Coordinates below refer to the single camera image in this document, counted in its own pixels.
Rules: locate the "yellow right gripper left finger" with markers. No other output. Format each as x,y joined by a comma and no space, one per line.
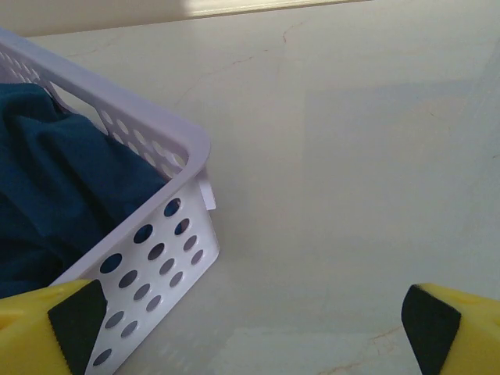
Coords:
27,332

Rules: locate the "lavender perforated plastic basket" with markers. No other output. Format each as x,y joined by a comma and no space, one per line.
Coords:
172,129

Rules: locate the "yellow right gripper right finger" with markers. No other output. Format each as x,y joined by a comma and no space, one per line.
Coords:
461,332

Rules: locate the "navy blue cloth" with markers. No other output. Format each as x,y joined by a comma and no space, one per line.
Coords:
58,176

